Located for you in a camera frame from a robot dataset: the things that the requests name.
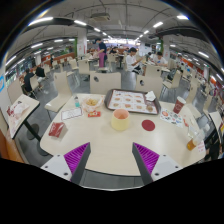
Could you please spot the fries basket with paper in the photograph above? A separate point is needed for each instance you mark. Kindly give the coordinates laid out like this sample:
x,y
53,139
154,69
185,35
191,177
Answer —
x,y
91,103

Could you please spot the dark red round coaster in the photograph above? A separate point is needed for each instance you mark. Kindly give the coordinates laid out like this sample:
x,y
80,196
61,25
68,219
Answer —
x,y
148,125

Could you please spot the brown food tray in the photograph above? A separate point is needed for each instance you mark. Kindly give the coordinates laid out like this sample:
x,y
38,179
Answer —
x,y
132,101

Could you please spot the standing person dark shirt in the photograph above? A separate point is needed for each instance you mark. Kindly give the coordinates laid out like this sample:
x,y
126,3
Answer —
x,y
102,52

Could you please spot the colourful paper flyer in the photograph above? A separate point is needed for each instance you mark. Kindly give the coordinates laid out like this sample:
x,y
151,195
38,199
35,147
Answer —
x,y
171,117

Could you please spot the cream yellow cup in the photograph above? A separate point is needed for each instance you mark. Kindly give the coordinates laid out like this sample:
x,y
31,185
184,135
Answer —
x,y
120,119

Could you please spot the red ketchup packet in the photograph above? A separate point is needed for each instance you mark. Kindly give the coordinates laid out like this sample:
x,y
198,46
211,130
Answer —
x,y
94,114

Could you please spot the seated person white shirt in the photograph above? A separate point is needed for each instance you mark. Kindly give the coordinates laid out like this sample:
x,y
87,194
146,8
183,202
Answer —
x,y
131,61

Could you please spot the beige chair right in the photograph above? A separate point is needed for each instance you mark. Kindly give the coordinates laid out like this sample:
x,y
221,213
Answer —
x,y
148,84

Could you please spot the seated person black shirt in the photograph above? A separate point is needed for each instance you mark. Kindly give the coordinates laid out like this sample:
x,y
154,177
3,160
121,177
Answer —
x,y
27,78

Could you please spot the small teal bottle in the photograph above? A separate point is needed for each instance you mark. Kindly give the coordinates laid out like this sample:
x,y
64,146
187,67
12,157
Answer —
x,y
77,104

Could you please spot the beige chair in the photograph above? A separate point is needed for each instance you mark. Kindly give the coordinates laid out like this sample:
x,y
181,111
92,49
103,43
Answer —
x,y
148,84
101,83
64,92

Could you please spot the white paper card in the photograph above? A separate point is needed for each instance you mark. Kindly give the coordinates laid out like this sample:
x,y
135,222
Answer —
x,y
72,113

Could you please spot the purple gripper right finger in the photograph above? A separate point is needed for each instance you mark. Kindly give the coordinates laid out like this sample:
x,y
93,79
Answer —
x,y
151,165

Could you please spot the neighbouring table left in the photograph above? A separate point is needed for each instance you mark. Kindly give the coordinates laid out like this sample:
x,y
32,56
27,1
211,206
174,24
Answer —
x,y
21,110

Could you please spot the red napkin box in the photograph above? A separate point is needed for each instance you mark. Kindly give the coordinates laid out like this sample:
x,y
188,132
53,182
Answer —
x,y
57,129

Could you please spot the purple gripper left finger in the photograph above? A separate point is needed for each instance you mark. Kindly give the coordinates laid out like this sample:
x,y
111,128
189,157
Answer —
x,y
70,166

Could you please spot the clear plastic bag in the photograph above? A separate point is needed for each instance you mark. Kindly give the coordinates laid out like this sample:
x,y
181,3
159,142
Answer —
x,y
192,131

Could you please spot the red paper cup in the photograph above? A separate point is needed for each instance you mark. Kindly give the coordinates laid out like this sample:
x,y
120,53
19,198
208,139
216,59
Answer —
x,y
180,102

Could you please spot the beige chair centre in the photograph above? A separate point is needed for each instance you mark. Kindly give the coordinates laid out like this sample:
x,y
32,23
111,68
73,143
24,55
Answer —
x,y
101,83

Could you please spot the crumpled white napkin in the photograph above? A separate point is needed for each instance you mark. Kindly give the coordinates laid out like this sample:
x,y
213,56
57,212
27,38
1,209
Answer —
x,y
150,96

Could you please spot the beige chair left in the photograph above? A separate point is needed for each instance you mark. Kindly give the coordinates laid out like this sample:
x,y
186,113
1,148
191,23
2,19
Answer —
x,y
64,92

